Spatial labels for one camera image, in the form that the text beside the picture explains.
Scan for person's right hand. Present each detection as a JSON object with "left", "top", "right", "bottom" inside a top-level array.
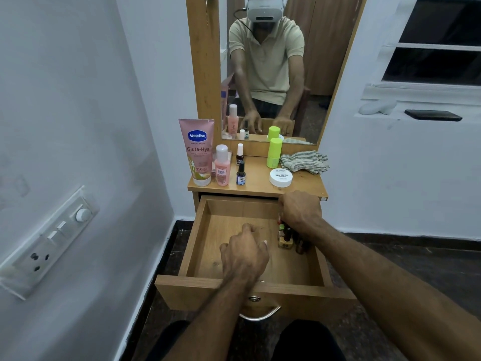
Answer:
[{"left": 278, "top": 190, "right": 324, "bottom": 239}]

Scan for person's left hand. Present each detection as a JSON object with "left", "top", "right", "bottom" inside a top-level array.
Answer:
[{"left": 219, "top": 223, "right": 271, "bottom": 284}]

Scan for wooden drawer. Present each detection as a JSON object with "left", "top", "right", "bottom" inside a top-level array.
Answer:
[{"left": 154, "top": 195, "right": 358, "bottom": 322}]

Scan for round white jar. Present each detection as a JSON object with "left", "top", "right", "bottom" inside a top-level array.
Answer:
[{"left": 269, "top": 168, "right": 294, "bottom": 189}]

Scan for striped green white cloth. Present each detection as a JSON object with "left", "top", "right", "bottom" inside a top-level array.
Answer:
[{"left": 279, "top": 150, "right": 330, "bottom": 175}]

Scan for neon green tube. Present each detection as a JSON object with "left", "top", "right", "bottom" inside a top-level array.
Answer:
[{"left": 266, "top": 137, "right": 283, "bottom": 169}]

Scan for pink bottle white cap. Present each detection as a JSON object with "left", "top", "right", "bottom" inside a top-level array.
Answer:
[{"left": 214, "top": 144, "right": 232, "bottom": 187}]

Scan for clear box of pink tubes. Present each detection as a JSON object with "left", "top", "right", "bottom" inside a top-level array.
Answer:
[{"left": 211, "top": 151, "right": 233, "bottom": 173}]

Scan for pink lotion tube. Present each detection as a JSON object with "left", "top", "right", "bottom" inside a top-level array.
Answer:
[{"left": 178, "top": 118, "right": 215, "bottom": 188}]

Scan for person's left forearm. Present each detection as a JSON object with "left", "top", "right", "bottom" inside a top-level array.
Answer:
[{"left": 163, "top": 276, "right": 256, "bottom": 361}]

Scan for person's right forearm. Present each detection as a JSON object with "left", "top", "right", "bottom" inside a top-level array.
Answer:
[{"left": 310, "top": 218, "right": 481, "bottom": 361}]

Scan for person's legs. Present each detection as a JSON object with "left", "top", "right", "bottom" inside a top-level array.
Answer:
[{"left": 144, "top": 319, "right": 347, "bottom": 361}]

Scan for wooden dressing table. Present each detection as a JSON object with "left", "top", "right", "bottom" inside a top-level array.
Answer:
[{"left": 185, "top": 0, "right": 368, "bottom": 211}]

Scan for white object on sill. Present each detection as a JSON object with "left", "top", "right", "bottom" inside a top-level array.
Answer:
[{"left": 359, "top": 99, "right": 398, "bottom": 116}]

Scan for dressing table mirror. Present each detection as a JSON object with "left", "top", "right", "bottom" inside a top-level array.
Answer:
[{"left": 219, "top": 0, "right": 363, "bottom": 145}]

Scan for black phone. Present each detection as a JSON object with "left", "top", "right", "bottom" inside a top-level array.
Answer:
[{"left": 404, "top": 109, "right": 463, "bottom": 122}]

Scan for white framed window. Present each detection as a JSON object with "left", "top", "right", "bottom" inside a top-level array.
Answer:
[{"left": 361, "top": 0, "right": 481, "bottom": 106}]

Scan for white wall switch board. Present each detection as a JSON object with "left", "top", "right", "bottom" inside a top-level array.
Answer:
[{"left": 0, "top": 186, "right": 101, "bottom": 301}]

